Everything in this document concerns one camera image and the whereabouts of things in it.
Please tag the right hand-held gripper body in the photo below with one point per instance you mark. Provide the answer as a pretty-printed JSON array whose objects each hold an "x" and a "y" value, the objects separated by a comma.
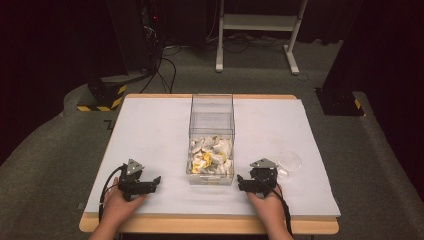
[{"x": 265, "y": 180}]

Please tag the white table mat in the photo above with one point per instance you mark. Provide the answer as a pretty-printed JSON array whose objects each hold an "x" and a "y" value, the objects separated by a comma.
[{"x": 160, "y": 133}]

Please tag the pile of white yellow wrappers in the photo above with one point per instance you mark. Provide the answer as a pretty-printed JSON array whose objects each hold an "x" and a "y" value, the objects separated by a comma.
[{"x": 210, "y": 156}]

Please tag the clear round dish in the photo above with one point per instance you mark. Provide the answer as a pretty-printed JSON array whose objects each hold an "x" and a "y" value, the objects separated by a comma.
[{"x": 289, "y": 161}]

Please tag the wooden table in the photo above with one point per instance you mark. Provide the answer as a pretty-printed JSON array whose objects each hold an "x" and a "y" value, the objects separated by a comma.
[{"x": 200, "y": 225}]

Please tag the black stand with striped base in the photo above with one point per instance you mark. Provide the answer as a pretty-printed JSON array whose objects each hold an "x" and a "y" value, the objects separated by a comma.
[{"x": 105, "y": 93}]

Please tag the black stand base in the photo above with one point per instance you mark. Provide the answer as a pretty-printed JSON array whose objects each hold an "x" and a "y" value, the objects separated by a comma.
[{"x": 340, "y": 101}]

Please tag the person's right hand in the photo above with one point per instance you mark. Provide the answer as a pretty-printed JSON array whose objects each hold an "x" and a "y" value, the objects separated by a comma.
[{"x": 268, "y": 208}]

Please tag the white metal stand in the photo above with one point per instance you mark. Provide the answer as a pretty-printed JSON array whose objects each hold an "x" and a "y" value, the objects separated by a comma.
[{"x": 258, "y": 22}]

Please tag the clear plastic box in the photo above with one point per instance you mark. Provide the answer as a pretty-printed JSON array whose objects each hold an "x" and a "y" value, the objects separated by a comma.
[{"x": 212, "y": 116}]

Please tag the dark equipment rack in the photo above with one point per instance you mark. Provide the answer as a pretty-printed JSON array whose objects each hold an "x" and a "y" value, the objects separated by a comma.
[{"x": 150, "y": 30}]

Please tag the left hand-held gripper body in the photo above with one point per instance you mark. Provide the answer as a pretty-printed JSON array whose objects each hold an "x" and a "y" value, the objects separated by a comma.
[{"x": 130, "y": 181}]

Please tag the person's left hand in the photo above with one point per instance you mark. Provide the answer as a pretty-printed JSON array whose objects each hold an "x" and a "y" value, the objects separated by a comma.
[{"x": 118, "y": 208}]

